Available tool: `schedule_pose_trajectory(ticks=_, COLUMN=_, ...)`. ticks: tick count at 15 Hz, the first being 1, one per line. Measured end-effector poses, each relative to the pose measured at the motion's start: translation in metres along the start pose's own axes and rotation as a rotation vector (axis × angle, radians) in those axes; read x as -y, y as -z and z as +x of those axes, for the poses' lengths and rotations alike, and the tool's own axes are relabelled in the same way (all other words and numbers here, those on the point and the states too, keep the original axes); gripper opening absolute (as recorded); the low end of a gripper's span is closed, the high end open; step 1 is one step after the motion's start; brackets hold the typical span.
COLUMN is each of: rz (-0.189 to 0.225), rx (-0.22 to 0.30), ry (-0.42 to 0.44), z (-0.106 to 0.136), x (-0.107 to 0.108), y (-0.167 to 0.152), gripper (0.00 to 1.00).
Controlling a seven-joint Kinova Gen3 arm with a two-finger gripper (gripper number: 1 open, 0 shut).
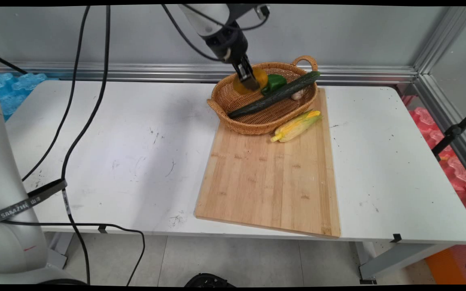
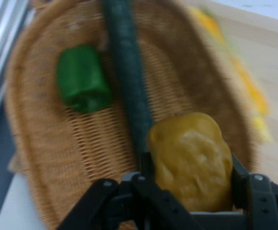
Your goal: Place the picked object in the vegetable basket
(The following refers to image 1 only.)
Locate bamboo cutting board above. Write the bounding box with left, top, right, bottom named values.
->
left=194, top=88, right=342, bottom=239

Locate red foam floor mat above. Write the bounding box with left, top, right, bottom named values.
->
left=408, top=107, right=466, bottom=229

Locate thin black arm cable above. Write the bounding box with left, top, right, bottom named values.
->
left=22, top=5, right=91, bottom=182

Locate black tripod stand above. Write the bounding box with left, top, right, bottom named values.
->
left=431, top=104, right=466, bottom=162

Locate black round object on floor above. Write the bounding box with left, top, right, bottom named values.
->
left=184, top=273, right=236, bottom=288

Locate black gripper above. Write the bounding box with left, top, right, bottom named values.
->
left=204, top=21, right=261, bottom=92

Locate grey printed velcro strap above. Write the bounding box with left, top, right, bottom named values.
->
left=0, top=179, right=68, bottom=224

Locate grey metal table leg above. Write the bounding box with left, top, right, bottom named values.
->
left=355, top=241, right=454, bottom=284
left=46, top=232, right=74, bottom=270

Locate blue foam floor mat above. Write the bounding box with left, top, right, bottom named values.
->
left=0, top=72, right=48, bottom=122

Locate green bell pepper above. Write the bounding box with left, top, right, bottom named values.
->
left=261, top=74, right=288, bottom=97

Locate black silver wrist camera box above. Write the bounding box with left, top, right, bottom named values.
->
left=224, top=4, right=271, bottom=21

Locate long dark green cucumber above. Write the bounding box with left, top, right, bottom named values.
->
left=228, top=71, right=321, bottom=119

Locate thick black cable with label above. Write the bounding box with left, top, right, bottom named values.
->
left=60, top=5, right=111, bottom=285

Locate black cable by wall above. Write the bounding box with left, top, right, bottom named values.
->
left=0, top=49, right=28, bottom=75

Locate black cable along table edge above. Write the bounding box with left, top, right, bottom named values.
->
left=0, top=220, right=146, bottom=286

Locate brown yellow potato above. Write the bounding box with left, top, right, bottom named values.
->
left=233, top=66, right=269, bottom=96

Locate black cable to wrist camera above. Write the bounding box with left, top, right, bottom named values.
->
left=161, top=4, right=270, bottom=62

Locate woven wicker basket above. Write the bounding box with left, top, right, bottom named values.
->
left=207, top=55, right=319, bottom=135

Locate yellow corn cob with husk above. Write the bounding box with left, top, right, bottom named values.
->
left=271, top=110, right=324, bottom=143

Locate aluminium enclosure frame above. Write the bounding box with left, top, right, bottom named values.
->
left=0, top=6, right=466, bottom=188

